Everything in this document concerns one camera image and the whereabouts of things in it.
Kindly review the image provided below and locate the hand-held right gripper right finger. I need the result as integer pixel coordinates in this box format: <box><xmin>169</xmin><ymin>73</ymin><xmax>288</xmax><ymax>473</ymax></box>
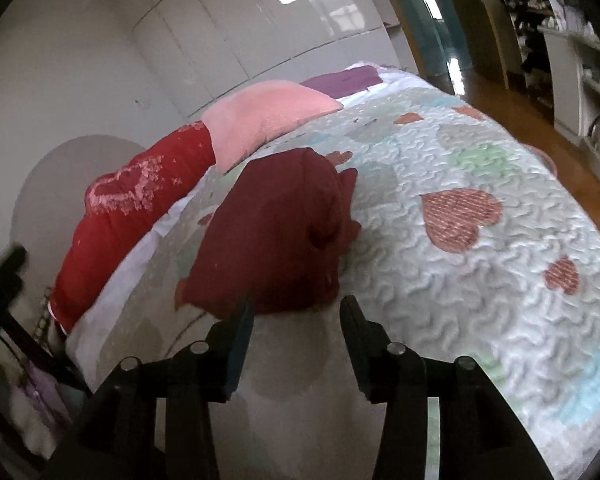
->
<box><xmin>339</xmin><ymin>294</ymin><xmax>556</xmax><ymax>480</ymax></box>

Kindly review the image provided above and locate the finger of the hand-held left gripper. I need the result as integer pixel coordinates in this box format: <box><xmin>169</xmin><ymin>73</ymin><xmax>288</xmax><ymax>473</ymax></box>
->
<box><xmin>0</xmin><ymin>244</ymin><xmax>29</xmax><ymax>291</ymax></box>

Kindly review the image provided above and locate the purple cloth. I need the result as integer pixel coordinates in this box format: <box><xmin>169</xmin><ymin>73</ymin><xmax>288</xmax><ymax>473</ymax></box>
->
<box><xmin>300</xmin><ymin>65</ymin><xmax>383</xmax><ymax>101</ymax></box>

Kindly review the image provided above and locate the white bed sheet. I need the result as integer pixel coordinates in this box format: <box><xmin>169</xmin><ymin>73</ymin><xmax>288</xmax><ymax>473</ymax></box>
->
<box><xmin>65</xmin><ymin>200</ymin><xmax>206</xmax><ymax>391</ymax></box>

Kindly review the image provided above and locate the pink pillow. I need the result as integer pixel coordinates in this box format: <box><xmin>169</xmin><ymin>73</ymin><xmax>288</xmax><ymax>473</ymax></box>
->
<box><xmin>200</xmin><ymin>80</ymin><xmax>343</xmax><ymax>173</ymax></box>

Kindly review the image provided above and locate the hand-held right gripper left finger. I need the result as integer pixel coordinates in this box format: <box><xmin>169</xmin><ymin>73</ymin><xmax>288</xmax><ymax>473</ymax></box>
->
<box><xmin>40</xmin><ymin>295</ymin><xmax>258</xmax><ymax>480</ymax></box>

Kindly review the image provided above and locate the glossy white wardrobe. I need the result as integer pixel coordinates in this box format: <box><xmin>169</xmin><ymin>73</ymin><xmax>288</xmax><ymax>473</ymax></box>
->
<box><xmin>130</xmin><ymin>0</ymin><xmax>416</xmax><ymax>121</ymax></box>

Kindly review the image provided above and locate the white shelf unit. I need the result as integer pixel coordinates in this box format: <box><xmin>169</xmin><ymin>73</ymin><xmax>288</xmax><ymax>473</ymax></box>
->
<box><xmin>540</xmin><ymin>25</ymin><xmax>600</xmax><ymax>181</ymax></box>

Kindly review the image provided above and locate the teal glass door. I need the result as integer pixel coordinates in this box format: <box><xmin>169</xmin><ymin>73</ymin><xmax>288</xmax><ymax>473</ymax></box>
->
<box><xmin>380</xmin><ymin>0</ymin><xmax>473</xmax><ymax>81</ymax></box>

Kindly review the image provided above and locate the maroon sweater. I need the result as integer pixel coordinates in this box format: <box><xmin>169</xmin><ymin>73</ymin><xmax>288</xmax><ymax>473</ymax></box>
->
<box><xmin>174</xmin><ymin>147</ymin><xmax>362</xmax><ymax>321</ymax></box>

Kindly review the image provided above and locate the black and white clothes pile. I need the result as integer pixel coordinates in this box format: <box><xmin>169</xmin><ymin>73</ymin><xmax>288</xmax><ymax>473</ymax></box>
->
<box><xmin>497</xmin><ymin>0</ymin><xmax>568</xmax><ymax>106</ymax></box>

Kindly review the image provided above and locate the quilted heart-print bedspread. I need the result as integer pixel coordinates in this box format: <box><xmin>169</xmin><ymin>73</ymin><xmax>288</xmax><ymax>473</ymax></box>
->
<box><xmin>65</xmin><ymin>77</ymin><xmax>600</xmax><ymax>480</ymax></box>

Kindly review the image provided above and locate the red patterned blanket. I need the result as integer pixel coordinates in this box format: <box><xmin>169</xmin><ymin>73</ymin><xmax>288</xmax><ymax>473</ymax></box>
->
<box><xmin>50</xmin><ymin>120</ymin><xmax>218</xmax><ymax>333</ymax></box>

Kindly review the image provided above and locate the grey rounded headboard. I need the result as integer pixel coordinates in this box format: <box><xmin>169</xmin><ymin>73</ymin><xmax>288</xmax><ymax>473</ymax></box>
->
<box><xmin>10</xmin><ymin>135</ymin><xmax>146</xmax><ymax>261</ymax></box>

